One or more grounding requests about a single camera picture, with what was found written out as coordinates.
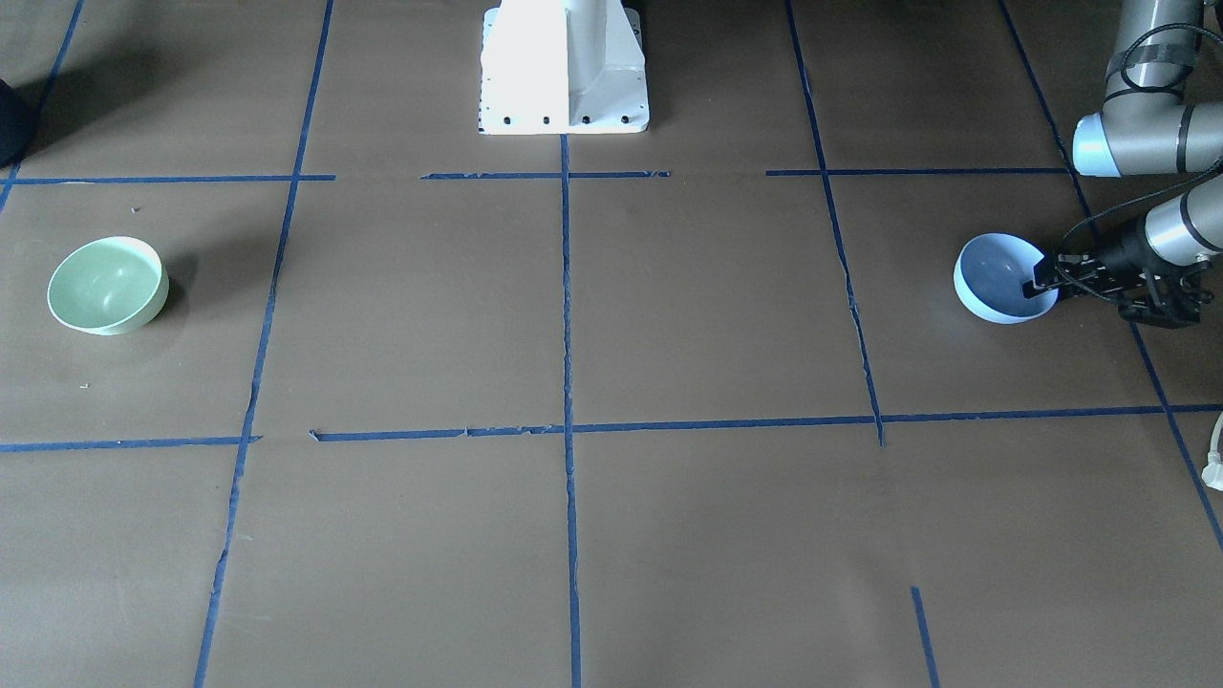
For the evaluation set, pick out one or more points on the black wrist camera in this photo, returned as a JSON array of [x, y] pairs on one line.
[[1167, 304]]

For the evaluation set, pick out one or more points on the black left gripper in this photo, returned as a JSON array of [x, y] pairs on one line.
[[1119, 259]]

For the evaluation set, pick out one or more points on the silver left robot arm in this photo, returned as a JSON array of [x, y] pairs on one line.
[[1146, 127]]

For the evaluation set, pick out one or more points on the blue bowl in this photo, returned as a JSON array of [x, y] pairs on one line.
[[990, 275]]

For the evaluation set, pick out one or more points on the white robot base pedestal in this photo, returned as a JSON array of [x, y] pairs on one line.
[[562, 68]]

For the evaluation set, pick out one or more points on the green bowl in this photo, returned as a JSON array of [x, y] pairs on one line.
[[108, 287]]

